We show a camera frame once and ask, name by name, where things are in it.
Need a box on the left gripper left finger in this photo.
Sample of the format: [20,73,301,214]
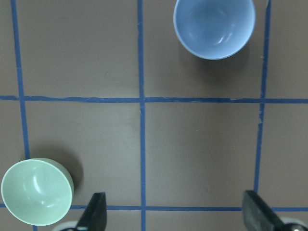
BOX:
[75,192,107,231]

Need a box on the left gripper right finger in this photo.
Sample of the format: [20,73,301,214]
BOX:
[242,190,289,231]

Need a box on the green ceramic bowl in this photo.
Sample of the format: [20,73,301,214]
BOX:
[1,158,75,226]

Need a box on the blue ceramic bowl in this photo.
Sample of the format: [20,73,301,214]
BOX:
[173,0,256,60]

